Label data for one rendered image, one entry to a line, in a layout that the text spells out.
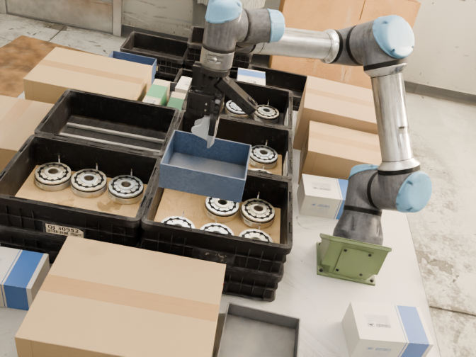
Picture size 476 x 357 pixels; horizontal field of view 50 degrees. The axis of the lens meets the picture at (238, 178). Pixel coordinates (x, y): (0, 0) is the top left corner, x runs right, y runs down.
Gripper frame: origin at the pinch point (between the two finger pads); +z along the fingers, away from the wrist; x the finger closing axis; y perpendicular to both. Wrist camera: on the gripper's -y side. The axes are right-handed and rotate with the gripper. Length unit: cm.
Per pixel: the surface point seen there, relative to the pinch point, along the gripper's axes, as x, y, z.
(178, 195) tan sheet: -14.6, 8.9, 27.8
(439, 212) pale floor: -156, -130, 98
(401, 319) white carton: 11, -59, 35
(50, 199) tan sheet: -1, 43, 29
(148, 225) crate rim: 11.7, 11.6, 20.9
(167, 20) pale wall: -314, 84, 60
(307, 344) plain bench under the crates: 18, -36, 44
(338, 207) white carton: -36, -44, 33
